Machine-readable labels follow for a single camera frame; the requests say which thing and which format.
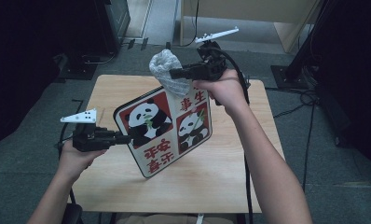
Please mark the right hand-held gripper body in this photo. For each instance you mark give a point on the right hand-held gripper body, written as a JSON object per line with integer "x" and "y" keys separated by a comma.
{"x": 211, "y": 67}

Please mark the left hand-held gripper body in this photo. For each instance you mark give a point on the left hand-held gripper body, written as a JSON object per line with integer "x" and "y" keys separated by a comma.
{"x": 87, "y": 138}

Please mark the clear plastic bag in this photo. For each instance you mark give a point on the clear plastic bag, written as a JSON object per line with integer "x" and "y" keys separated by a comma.
{"x": 166, "y": 70}

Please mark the panda print board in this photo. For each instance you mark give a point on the panda print board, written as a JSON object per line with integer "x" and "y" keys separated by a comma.
{"x": 162, "y": 149}

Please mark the person's left hand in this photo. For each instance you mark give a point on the person's left hand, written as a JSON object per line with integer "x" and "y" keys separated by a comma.
{"x": 73, "y": 163}

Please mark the person's right hand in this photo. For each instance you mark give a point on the person's right hand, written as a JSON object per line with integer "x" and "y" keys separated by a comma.
{"x": 230, "y": 91}

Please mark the black flat stand base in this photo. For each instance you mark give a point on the black flat stand base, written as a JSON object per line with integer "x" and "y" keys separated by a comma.
{"x": 78, "y": 70}

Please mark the light wooden cabinet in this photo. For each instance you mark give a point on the light wooden cabinet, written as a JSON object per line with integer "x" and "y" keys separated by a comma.
{"x": 261, "y": 12}

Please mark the black stand with square base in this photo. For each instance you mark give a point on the black stand with square base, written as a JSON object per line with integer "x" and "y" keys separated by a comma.
{"x": 289, "y": 77}

